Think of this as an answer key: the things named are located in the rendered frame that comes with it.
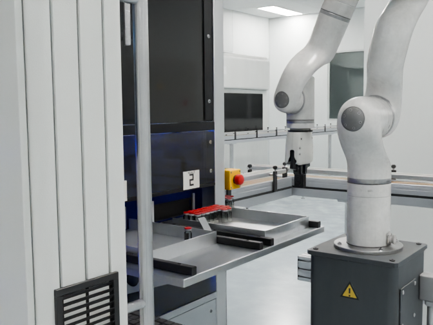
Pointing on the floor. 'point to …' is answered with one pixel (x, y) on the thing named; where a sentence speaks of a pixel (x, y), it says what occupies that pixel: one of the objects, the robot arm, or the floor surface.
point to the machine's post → (218, 196)
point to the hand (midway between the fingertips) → (299, 180)
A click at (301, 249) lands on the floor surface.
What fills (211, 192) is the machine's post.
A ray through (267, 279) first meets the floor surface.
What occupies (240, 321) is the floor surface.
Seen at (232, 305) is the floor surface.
